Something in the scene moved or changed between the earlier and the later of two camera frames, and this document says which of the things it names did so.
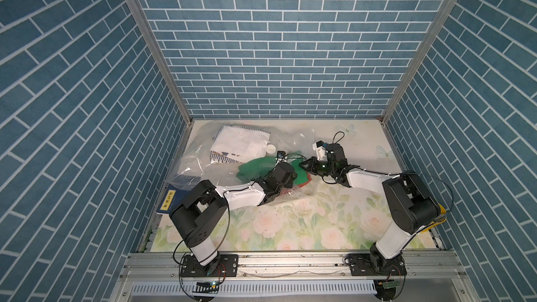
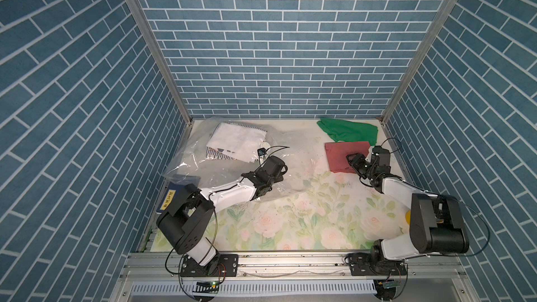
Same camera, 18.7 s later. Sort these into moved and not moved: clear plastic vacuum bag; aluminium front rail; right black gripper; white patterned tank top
Moved: right black gripper
Not moved: aluminium front rail; white patterned tank top; clear plastic vacuum bag
